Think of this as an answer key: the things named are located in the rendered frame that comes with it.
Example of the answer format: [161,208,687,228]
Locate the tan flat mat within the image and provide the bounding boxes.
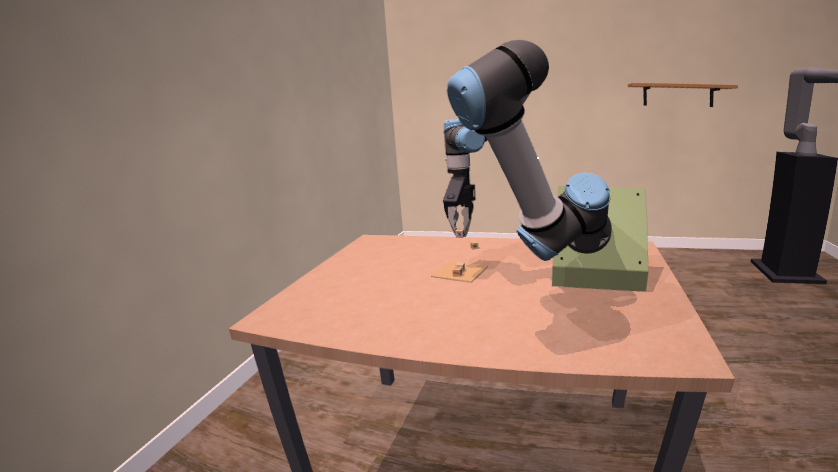
[431,261,488,283]

